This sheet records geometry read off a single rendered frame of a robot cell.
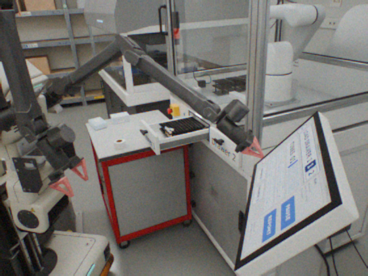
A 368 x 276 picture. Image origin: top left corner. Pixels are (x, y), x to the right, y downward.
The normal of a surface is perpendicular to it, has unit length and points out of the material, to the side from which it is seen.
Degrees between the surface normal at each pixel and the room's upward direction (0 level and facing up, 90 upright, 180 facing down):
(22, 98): 87
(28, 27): 90
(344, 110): 90
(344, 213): 90
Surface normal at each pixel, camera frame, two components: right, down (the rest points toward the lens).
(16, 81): -0.14, 0.42
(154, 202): 0.41, 0.37
